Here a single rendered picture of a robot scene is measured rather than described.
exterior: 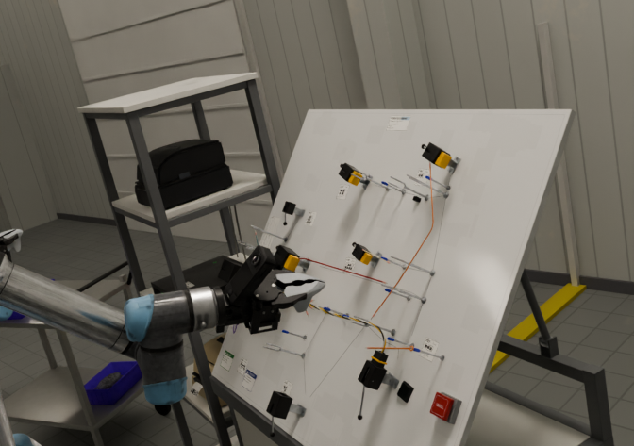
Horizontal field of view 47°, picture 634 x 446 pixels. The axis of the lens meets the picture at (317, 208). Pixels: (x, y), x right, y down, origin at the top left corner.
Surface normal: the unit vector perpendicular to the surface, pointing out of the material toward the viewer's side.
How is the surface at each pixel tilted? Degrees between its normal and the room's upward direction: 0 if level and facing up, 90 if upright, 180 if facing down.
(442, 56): 90
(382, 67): 90
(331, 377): 52
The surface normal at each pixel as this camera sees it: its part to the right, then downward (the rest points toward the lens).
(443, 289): -0.78, -0.33
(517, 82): -0.70, 0.33
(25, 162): 0.69, 0.04
